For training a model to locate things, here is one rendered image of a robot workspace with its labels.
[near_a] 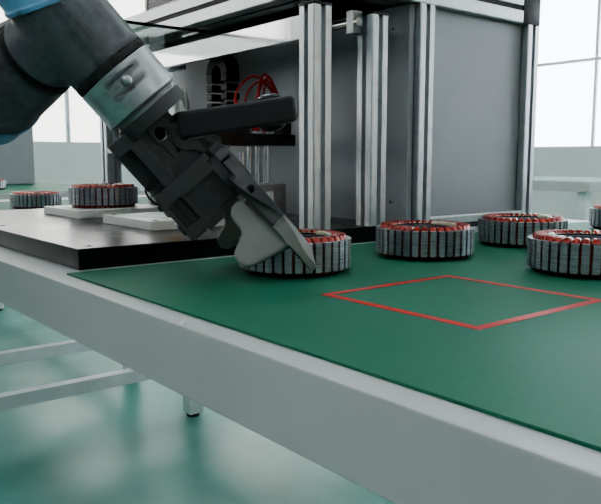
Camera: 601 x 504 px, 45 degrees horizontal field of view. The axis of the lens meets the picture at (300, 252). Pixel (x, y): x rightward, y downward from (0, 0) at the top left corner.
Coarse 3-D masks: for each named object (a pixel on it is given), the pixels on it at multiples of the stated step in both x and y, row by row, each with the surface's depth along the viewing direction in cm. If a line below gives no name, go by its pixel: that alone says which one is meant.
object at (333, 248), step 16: (320, 240) 67; (336, 240) 68; (272, 256) 67; (288, 256) 66; (320, 256) 67; (336, 256) 68; (256, 272) 68; (272, 272) 67; (288, 272) 66; (304, 272) 67; (320, 272) 67; (336, 272) 69
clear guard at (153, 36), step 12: (132, 24) 107; (144, 24) 108; (156, 24) 110; (144, 36) 118; (156, 36) 118; (168, 36) 118; (180, 36) 118; (192, 36) 118; (204, 36) 118; (156, 48) 131
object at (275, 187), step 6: (264, 186) 106; (270, 186) 107; (276, 186) 108; (282, 186) 108; (276, 192) 108; (282, 192) 108; (276, 198) 108; (282, 198) 108; (276, 204) 108; (282, 204) 109; (282, 210) 109
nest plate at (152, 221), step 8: (104, 216) 102; (112, 216) 100; (120, 216) 99; (128, 216) 99; (136, 216) 99; (144, 216) 99; (152, 216) 99; (160, 216) 99; (120, 224) 98; (128, 224) 96; (136, 224) 94; (144, 224) 93; (152, 224) 91; (160, 224) 92; (168, 224) 93
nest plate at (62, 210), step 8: (48, 208) 120; (56, 208) 117; (64, 208) 115; (72, 208) 115; (80, 208) 115; (88, 208) 115; (96, 208) 115; (104, 208) 115; (112, 208) 115; (120, 208) 115; (128, 208) 115; (136, 208) 116; (144, 208) 117; (152, 208) 118; (72, 216) 112; (80, 216) 110; (88, 216) 111; (96, 216) 112
